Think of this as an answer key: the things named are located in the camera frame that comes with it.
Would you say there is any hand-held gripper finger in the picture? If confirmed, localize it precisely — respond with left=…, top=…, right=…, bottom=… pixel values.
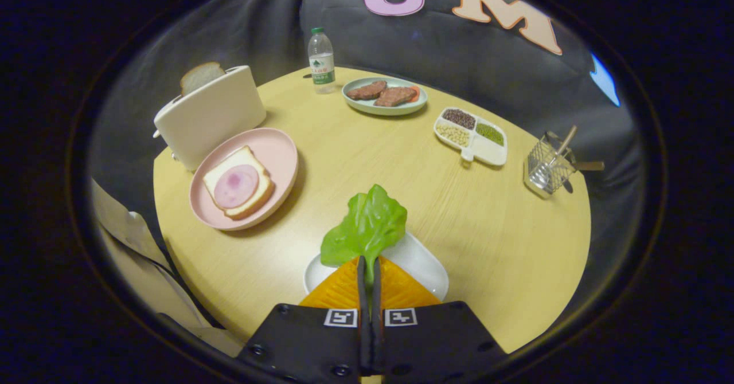
left=370, top=256, right=508, bottom=384
left=235, top=256, right=372, bottom=384

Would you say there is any green lettuce leaf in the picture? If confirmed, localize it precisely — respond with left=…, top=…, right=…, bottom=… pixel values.
left=320, top=184, right=408, bottom=316

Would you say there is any white plate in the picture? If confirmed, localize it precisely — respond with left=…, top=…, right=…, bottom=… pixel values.
left=303, top=232, right=450, bottom=302

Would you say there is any pink ham slice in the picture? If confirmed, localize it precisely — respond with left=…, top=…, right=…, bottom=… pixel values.
left=213, top=164, right=260, bottom=210

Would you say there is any pink plate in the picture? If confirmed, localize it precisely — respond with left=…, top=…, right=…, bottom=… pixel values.
left=189, top=127, right=299, bottom=232

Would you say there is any square white bread slice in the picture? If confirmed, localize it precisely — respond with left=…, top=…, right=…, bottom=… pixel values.
left=202, top=146, right=275, bottom=220

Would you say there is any white divided dish with beans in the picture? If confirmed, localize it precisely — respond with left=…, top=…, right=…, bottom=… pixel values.
left=434, top=107, right=508, bottom=167

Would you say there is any pale green plate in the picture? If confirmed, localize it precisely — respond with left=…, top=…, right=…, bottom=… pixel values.
left=342, top=76, right=428, bottom=116

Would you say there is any brown meat piece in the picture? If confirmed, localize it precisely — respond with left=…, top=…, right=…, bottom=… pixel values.
left=346, top=80, right=388, bottom=101
left=374, top=87, right=417, bottom=108

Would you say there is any beige cloth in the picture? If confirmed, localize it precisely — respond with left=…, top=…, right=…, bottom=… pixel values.
left=91, top=178, right=244, bottom=357

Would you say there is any white toaster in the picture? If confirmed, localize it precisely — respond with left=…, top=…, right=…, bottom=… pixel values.
left=153, top=65, right=267, bottom=172

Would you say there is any clear bottle with green cap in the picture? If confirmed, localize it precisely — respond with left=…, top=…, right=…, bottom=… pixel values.
left=307, top=27, right=337, bottom=94

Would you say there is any black backdrop cloth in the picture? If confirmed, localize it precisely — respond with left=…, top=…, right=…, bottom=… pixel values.
left=86, top=0, right=643, bottom=241

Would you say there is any bread slice with brown crust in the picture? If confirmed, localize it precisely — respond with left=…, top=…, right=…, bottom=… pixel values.
left=180, top=61, right=227, bottom=96

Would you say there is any metal wire cutlery basket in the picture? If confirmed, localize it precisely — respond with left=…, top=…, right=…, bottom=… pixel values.
left=523, top=131, right=577, bottom=199

